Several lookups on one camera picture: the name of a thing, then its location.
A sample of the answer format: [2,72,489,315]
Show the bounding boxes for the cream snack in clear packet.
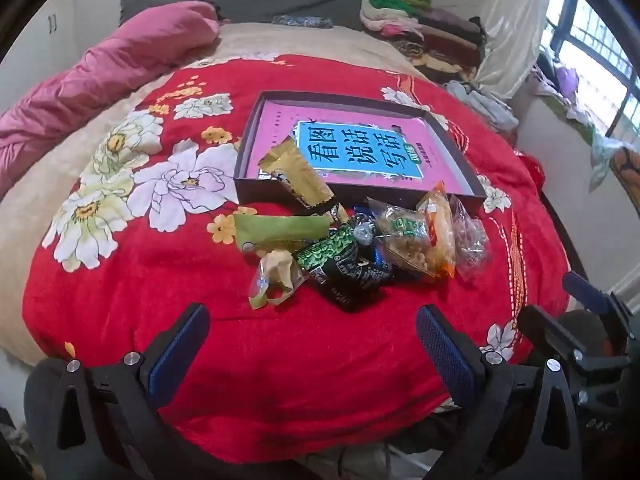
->
[248,250,306,310]

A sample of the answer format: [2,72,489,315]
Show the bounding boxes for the clear plastic snack packet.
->
[450,195,491,281]

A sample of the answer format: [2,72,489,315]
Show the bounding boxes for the red floral blanket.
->
[22,52,571,466]

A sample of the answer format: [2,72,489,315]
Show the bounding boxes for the pink book with blue label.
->
[257,101,451,183]

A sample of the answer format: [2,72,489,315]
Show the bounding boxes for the blue snack packet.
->
[352,205,401,281]

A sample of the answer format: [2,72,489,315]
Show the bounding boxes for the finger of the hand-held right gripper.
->
[561,270,636,323]
[516,304,631,376]

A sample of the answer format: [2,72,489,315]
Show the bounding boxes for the black snack packet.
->
[310,255,396,313]

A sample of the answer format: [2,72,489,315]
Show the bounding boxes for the dark grey shallow box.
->
[232,91,488,211]

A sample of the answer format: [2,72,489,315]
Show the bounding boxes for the light green snack packet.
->
[232,212,334,256]

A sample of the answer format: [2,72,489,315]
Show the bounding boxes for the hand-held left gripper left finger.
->
[52,302,281,480]

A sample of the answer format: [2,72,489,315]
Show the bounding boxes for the cream shiny curtain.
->
[475,0,556,101]

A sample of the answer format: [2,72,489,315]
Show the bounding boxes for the gold snack packet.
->
[258,136,342,217]

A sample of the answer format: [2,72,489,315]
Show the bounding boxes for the green patterned snack packet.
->
[295,225,362,272]

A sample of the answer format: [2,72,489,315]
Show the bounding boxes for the orange patterned cloth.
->
[610,142,640,201]

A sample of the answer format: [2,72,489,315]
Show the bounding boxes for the stack of folded clothes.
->
[360,0,488,83]

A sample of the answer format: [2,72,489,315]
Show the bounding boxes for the barred window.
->
[545,0,640,151]

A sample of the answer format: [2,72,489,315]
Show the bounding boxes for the pink quilt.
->
[0,0,223,196]

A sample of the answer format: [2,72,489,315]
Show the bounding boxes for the clothes on windowsill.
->
[530,55,640,191]

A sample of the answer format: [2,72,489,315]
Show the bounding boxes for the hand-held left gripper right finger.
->
[415,304,585,480]

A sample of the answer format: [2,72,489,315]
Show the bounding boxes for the white wardrobe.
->
[0,0,126,71]

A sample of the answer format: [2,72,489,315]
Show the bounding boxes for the grey cloth bundle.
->
[445,79,521,133]

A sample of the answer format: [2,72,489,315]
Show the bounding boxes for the clear packet with green label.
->
[372,199,436,272]

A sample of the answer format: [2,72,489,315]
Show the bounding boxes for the orange yellow snack packet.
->
[416,182,457,279]

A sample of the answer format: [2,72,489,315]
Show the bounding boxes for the blue patterned cloth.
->
[272,15,333,29]

